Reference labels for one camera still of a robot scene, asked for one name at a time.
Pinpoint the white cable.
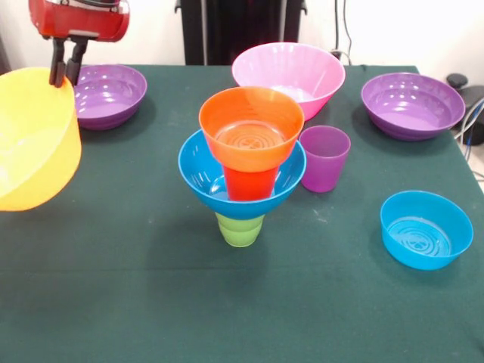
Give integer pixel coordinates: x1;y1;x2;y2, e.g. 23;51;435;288
453;98;484;141

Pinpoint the purple plastic cup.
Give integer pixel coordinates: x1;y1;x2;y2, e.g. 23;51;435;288
301;125;352;194

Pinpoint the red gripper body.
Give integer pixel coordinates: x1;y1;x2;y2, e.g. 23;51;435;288
28;0;131;42

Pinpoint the grey wall cable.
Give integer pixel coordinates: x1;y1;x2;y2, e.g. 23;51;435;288
342;0;353;60

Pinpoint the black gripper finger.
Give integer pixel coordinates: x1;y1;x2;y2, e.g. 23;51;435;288
48;37;67;88
64;39;90;87

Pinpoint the low blue plastic bowl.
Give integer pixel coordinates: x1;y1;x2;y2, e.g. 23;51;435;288
380;190;474;271

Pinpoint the green plastic cup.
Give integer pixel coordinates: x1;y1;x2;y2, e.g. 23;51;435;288
214;210;265;249

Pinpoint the black round knob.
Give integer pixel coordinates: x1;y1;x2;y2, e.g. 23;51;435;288
445;73;470;91

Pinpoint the orange plastic bowl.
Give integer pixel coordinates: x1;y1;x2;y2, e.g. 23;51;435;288
198;85;306;172

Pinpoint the pink plastic bowl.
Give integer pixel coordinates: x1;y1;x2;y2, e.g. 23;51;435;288
231;42;346;123

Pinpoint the blue cable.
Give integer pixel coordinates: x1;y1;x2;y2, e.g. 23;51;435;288
463;96;484;147

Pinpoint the deep blue plastic bowl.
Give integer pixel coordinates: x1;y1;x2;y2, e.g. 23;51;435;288
178;129;307;221

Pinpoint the dark green table cloth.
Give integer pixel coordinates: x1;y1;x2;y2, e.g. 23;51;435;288
0;64;484;363

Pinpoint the yellow plastic bowl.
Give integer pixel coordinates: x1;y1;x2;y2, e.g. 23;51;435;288
0;67;83;213

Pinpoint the orange plastic cup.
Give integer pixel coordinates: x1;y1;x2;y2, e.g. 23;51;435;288
222;165;281;202

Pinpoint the black device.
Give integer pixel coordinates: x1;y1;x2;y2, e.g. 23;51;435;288
0;36;11;76

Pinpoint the purple plastic bowl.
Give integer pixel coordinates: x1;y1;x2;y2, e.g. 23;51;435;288
73;64;148;132
360;72;467;141

